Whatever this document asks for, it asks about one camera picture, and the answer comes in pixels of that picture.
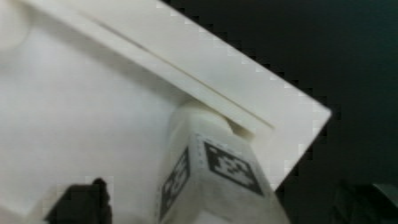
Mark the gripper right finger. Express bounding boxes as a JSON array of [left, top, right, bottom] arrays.
[[331, 182, 398, 224]]

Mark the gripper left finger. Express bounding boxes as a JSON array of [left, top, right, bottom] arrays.
[[45, 178, 113, 224]]

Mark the white table leg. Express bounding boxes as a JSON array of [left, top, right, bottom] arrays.
[[155, 101, 290, 224]]

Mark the white square tabletop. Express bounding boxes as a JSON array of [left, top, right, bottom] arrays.
[[0, 0, 331, 224]]

